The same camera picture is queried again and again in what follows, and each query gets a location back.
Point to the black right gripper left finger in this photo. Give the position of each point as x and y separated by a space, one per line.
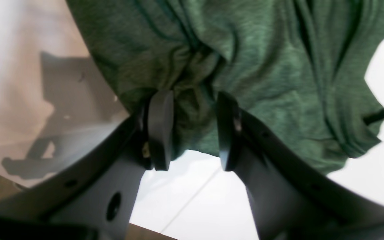
93 199

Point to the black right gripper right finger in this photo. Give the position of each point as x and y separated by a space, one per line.
289 200

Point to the dark green t-shirt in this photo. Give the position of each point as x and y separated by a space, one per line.
296 65

